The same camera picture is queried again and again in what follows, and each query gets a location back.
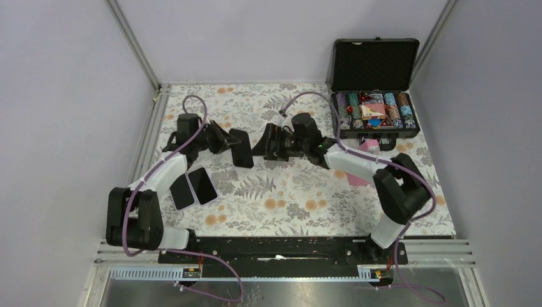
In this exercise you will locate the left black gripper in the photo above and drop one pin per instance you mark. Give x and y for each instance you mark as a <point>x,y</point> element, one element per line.
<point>222,137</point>

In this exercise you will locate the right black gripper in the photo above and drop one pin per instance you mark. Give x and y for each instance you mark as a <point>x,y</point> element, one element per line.
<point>263,148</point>

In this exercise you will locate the phone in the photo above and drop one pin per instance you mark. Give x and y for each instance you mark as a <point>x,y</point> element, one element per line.
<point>241,152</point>
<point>181,193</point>
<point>202,186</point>

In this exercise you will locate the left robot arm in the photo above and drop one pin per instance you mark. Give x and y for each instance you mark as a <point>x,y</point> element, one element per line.
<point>134,218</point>

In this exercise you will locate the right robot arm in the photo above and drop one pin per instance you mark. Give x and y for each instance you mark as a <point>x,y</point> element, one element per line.
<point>401,188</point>

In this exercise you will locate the phone in purple case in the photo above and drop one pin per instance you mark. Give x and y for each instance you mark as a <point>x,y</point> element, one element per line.
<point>181,193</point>

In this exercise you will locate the black poker chip case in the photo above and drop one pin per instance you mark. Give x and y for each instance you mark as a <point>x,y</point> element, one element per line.
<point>374,70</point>

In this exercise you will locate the floral tablecloth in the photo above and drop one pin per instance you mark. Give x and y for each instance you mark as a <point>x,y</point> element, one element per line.
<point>271,198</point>

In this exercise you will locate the pink box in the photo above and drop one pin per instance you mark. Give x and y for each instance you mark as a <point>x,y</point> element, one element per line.
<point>370,146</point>

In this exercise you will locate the playing cards deck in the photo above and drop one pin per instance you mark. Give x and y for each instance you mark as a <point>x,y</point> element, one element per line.
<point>373,111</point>

